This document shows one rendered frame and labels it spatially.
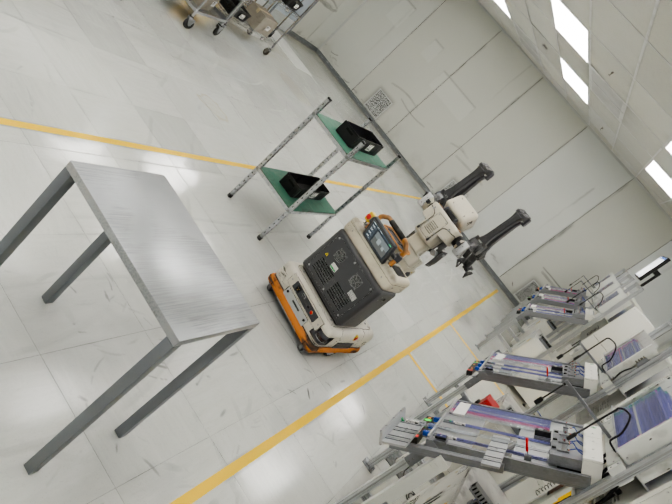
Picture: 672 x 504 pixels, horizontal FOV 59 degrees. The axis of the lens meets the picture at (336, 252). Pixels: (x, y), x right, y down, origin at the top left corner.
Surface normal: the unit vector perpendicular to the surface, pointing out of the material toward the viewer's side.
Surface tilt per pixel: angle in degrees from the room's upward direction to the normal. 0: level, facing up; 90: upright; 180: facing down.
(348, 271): 90
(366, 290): 90
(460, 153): 90
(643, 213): 90
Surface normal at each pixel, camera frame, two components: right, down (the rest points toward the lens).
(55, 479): 0.72, -0.61
